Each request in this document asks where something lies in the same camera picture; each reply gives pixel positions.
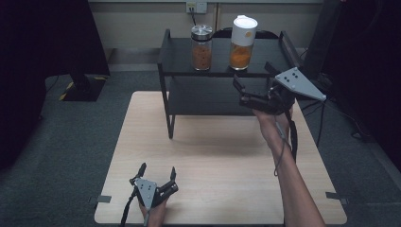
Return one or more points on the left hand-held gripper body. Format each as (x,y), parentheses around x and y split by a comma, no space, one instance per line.
(146,190)

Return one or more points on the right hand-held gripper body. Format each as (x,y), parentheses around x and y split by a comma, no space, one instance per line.
(283,94)

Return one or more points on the black two-tier shelf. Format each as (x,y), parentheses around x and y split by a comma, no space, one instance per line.
(214,101)

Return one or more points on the glass jar with white lid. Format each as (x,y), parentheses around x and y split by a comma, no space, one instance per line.
(242,41)

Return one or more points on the glass jar with metal lid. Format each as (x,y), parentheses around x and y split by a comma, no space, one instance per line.
(201,47)

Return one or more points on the person's left hand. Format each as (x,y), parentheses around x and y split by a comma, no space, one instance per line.
(156,214)

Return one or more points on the person's right hand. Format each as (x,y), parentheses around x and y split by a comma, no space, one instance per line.
(271,124)

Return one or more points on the grey tape strip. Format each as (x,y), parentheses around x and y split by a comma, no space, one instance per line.
(103,199)
(335,196)

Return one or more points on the black upright stand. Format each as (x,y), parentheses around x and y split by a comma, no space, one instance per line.
(321,38)

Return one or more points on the black curtain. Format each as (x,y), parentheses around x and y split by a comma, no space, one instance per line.
(372,69)
(41,63)

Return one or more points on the black stand base yellow stripes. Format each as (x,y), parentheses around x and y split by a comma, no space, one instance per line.
(82,90)

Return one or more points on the white wall socket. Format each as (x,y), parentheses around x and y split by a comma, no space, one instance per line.
(196,7)

